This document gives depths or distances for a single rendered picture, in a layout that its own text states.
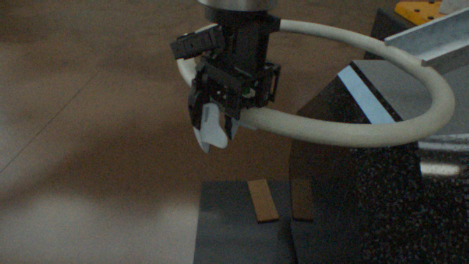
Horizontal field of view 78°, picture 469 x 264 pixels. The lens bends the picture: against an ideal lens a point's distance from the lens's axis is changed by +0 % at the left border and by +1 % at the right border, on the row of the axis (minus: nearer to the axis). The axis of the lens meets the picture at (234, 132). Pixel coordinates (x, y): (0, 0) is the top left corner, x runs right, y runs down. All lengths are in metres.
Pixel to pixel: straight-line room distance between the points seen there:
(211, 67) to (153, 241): 1.16
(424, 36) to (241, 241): 1.02
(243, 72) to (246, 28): 0.05
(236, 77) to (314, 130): 0.12
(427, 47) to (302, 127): 0.49
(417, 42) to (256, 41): 0.53
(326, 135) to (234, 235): 1.06
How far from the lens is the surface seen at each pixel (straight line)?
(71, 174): 1.87
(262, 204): 1.47
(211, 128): 0.40
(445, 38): 0.83
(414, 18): 1.71
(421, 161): 0.64
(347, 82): 0.84
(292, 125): 0.36
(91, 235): 1.54
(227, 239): 1.37
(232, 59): 0.35
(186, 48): 0.41
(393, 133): 0.41
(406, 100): 0.74
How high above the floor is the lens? 1.18
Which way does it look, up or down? 38 degrees down
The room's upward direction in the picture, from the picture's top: straight up
